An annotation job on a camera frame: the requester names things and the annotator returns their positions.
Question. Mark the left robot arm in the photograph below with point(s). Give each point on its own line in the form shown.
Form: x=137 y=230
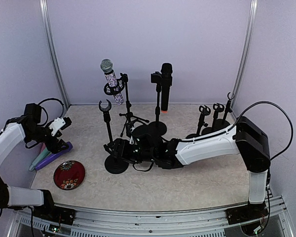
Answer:
x=27 y=128

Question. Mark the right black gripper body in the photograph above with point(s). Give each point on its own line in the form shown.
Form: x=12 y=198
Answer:
x=131 y=156

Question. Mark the front aluminium rail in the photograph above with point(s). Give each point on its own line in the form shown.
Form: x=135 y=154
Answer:
x=90 y=222

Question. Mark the left aluminium frame post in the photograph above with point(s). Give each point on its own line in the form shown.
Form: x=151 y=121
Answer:
x=52 y=51

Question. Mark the black stand of purple microphone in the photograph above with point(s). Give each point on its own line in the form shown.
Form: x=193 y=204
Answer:
x=112 y=165

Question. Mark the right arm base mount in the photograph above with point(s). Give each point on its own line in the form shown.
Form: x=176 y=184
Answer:
x=245 y=213

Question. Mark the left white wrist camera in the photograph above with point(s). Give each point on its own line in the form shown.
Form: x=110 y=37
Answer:
x=56 y=125

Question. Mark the black tripod stand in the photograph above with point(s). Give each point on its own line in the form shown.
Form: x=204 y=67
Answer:
x=130 y=117

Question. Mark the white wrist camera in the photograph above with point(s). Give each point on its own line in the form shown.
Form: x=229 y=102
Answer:
x=131 y=141
x=56 y=125

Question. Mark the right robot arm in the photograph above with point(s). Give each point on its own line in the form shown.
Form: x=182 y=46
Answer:
x=146 y=144

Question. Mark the black microphone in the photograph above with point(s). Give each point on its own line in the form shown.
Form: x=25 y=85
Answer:
x=166 y=73

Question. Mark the purple-head microphone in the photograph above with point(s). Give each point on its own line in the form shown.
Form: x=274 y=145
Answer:
x=50 y=158

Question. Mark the black stand of orange microphone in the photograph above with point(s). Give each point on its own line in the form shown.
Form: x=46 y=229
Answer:
x=223 y=123

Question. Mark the aluminium frame post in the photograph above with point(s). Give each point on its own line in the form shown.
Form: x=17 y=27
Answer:
x=245 y=50
x=52 y=51

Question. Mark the black stand of teal microphone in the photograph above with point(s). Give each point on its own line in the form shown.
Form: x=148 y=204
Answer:
x=204 y=111

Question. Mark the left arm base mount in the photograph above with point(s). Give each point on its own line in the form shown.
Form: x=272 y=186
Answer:
x=57 y=214

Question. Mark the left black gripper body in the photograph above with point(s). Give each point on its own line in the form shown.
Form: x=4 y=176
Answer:
x=50 y=145

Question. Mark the black stand of pink microphone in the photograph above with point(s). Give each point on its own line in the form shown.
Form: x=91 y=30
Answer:
x=218 y=108

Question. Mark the glitter silver-head microphone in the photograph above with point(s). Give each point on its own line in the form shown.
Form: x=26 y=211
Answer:
x=112 y=87

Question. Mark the teal microphone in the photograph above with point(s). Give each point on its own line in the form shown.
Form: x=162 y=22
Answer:
x=38 y=159

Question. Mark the right aluminium frame post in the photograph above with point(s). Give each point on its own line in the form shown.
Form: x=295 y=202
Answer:
x=245 y=50

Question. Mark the red floral plate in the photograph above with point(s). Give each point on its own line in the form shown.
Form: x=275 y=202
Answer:
x=69 y=175

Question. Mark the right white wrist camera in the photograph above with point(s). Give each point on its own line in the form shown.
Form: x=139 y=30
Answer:
x=131 y=141

